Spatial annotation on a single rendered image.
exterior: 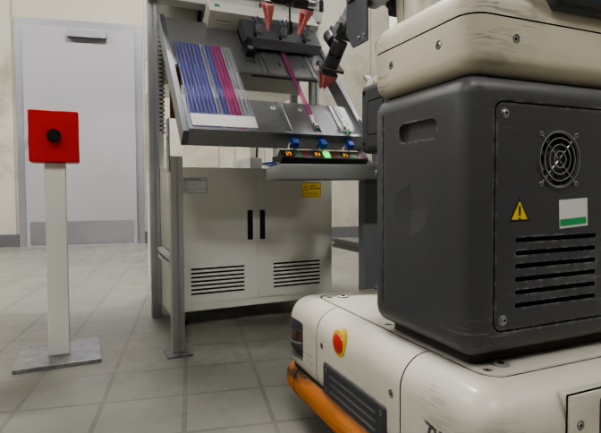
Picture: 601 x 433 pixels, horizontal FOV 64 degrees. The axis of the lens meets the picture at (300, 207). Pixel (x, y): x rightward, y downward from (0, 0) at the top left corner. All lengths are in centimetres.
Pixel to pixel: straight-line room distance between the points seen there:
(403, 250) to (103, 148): 449
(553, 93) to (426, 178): 22
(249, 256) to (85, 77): 359
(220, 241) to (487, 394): 141
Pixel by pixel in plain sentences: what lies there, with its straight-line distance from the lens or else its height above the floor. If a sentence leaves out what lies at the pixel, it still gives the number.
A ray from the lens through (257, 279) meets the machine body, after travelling 200.
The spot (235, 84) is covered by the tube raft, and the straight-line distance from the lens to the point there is 184.
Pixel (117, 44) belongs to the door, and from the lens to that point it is 527.
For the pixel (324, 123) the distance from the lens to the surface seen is 183.
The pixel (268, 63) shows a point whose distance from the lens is 204.
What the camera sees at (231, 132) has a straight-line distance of 161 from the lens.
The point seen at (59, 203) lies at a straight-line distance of 169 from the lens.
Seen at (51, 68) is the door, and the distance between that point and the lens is 532.
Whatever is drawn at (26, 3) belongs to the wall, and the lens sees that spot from 558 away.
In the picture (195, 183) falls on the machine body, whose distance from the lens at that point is 190.
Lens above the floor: 53
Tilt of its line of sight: 2 degrees down
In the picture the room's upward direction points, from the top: straight up
